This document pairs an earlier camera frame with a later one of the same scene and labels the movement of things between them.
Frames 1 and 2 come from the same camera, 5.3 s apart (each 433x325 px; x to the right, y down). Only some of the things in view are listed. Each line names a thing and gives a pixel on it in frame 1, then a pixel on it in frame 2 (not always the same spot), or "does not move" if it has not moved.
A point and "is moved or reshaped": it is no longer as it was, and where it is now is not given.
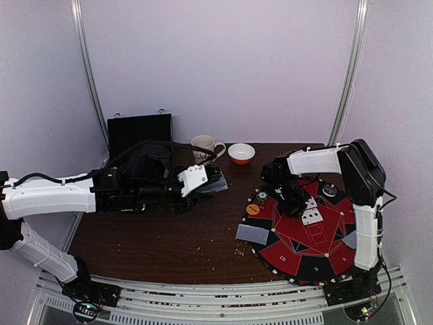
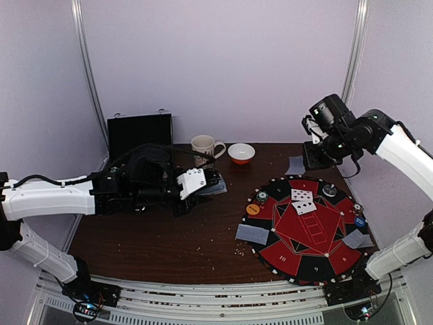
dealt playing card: x=351 y=239 does not move
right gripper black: x=297 y=202 -> x=311 y=157
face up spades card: x=311 y=216 is moved or reshaped
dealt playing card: x=252 y=233 does not move
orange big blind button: x=252 y=209 does not move
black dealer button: x=329 y=190 does not move
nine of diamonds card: x=310 y=203 is moved or reshaped
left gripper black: x=194 y=198 does not move
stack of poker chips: x=262 y=197 does not move
